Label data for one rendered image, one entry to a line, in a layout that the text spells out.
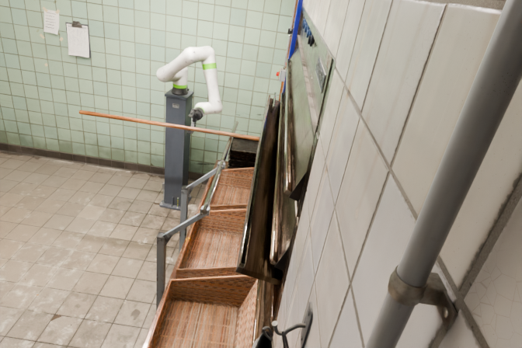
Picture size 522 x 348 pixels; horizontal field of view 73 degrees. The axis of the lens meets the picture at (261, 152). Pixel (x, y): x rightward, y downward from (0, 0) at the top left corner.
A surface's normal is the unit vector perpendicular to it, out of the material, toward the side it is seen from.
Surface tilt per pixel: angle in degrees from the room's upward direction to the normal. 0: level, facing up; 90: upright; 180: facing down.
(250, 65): 90
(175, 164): 90
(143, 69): 90
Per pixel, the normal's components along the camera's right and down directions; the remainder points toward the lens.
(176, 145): -0.14, 0.43
